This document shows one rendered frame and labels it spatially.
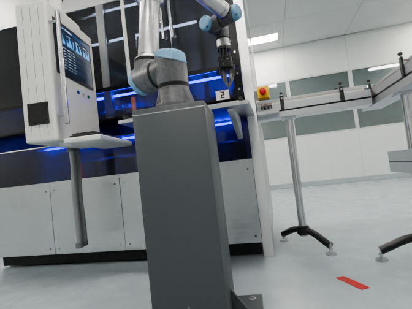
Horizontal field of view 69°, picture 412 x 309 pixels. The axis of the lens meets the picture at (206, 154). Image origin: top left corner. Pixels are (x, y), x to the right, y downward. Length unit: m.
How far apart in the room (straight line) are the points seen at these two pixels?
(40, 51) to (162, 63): 0.88
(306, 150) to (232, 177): 4.70
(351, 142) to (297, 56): 2.07
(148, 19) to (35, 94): 0.77
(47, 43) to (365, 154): 5.91
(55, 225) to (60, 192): 0.24
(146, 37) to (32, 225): 1.72
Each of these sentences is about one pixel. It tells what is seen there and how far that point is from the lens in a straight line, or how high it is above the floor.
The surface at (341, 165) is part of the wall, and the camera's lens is 6.59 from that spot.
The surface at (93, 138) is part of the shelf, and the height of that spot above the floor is 0.78.
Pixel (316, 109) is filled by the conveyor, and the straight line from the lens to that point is 2.01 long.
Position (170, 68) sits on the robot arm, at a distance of 1.12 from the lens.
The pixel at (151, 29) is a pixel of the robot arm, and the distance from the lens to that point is 1.33.
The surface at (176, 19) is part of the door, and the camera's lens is 2.19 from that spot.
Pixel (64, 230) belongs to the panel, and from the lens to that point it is 2.41.
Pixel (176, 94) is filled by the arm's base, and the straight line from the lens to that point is 1.08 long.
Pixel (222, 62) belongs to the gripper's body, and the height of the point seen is 1.12.
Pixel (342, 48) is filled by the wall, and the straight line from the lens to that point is 6.99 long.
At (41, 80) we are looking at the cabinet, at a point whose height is 1.12.
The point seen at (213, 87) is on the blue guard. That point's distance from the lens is 1.96.
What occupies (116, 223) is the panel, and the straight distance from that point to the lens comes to 2.18.
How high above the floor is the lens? 0.56
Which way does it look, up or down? 3 degrees up
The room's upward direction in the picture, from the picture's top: 7 degrees counter-clockwise
